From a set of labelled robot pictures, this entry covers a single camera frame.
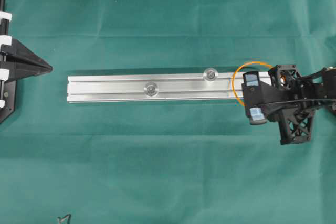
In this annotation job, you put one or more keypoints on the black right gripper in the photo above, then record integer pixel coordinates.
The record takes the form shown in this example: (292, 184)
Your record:
(295, 123)

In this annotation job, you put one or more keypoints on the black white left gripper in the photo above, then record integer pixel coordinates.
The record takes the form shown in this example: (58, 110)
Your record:
(23, 63)

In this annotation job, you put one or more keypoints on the orange rubber band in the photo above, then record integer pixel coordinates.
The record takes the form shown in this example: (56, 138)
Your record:
(269, 66)

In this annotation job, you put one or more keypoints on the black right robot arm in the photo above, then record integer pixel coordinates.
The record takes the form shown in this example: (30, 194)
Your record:
(325, 89)

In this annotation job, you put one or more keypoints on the silver pulley shaft centre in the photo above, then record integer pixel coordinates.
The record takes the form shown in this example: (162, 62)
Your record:
(151, 89)

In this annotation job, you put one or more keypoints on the green table cloth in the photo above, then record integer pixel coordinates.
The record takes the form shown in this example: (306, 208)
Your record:
(164, 162)

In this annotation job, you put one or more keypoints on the silver aluminium extrusion rail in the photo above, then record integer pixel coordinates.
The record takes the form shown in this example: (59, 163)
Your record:
(209, 85)

